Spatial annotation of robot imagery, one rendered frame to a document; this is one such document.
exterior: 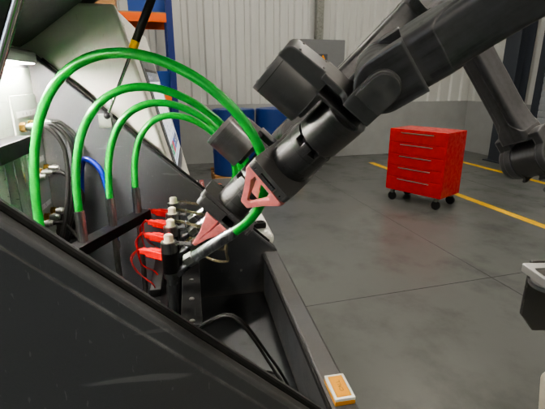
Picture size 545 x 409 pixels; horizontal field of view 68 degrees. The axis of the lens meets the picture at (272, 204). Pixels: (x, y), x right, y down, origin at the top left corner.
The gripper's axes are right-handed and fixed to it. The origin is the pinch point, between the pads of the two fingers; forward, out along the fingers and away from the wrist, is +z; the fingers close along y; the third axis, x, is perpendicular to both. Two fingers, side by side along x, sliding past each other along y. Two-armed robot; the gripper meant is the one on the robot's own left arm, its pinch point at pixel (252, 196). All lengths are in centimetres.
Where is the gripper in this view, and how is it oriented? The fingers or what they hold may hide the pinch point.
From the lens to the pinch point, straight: 58.5
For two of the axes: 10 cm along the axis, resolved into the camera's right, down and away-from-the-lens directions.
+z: -5.7, 4.7, 6.7
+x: 6.6, 7.5, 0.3
